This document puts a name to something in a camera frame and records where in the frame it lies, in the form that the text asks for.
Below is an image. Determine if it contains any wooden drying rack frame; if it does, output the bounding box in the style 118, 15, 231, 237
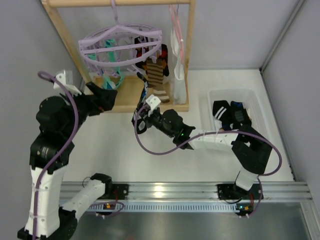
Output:
41, 0, 197, 114

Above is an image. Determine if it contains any purple round clip hanger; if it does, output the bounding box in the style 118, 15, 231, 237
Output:
78, 0, 163, 76

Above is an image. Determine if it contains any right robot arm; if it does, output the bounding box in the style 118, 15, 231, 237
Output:
138, 109, 273, 195

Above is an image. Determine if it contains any white sock in basket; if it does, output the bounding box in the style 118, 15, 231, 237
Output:
213, 119, 223, 131

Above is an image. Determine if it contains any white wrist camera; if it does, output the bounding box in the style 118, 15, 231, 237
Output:
146, 94, 162, 117
55, 70, 85, 95

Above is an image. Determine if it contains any black sock with blue accents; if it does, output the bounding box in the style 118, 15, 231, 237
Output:
131, 72, 149, 135

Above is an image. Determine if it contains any black sock with grey pads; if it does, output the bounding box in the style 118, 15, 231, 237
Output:
220, 101, 252, 131

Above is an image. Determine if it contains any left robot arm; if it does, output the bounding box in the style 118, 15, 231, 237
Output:
17, 82, 118, 240

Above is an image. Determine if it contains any aluminium mounting rail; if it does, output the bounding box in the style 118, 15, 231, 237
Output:
58, 181, 313, 202

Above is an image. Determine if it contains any white cloth on hanger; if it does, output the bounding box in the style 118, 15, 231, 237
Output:
170, 26, 187, 105

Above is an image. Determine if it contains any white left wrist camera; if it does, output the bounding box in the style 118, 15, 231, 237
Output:
55, 70, 85, 95

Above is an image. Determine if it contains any mint green patterned sock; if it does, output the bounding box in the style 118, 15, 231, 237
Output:
102, 39, 118, 90

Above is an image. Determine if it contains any brown striped sock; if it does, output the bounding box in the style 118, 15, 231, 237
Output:
146, 58, 170, 104

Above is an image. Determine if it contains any white slotted cable duct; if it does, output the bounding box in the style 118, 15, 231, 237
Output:
87, 201, 254, 214

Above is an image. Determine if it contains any black red argyle sock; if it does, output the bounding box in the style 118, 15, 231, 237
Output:
134, 36, 151, 73
159, 44, 170, 77

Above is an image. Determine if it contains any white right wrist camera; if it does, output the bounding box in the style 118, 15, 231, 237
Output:
146, 94, 162, 117

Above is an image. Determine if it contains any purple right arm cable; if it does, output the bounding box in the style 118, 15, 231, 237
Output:
134, 106, 282, 176

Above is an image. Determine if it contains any white plastic laundry basket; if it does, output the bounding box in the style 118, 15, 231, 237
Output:
200, 88, 270, 137

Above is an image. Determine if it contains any aluminium corner profile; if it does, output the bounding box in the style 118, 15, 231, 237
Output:
259, 0, 308, 75

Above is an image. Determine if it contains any black sock with white stripes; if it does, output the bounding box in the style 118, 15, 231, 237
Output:
212, 100, 231, 122

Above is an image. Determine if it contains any pink clothes hanger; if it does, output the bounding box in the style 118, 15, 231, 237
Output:
168, 4, 185, 62

